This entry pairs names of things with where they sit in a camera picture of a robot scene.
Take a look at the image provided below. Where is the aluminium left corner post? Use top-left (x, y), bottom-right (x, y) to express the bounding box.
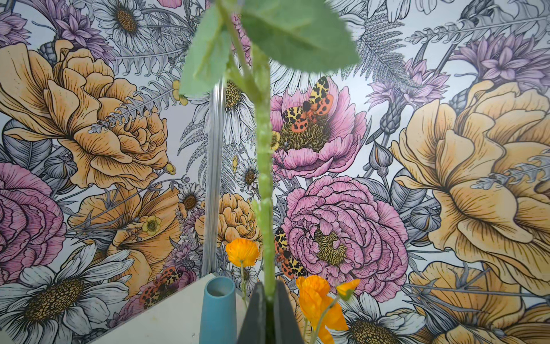
top-left (201, 80), bottom-right (225, 277)

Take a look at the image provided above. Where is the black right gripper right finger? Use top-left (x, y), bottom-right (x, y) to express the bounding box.
top-left (274, 280), bottom-right (304, 344)

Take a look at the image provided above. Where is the tall teal cylinder vase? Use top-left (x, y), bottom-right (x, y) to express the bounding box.
top-left (199, 277), bottom-right (237, 344)

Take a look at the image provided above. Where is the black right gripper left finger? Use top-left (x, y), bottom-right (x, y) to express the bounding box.
top-left (236, 282), bottom-right (266, 344)

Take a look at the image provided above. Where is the orange poppy flower stem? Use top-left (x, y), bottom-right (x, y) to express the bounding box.
top-left (226, 238), bottom-right (259, 305)

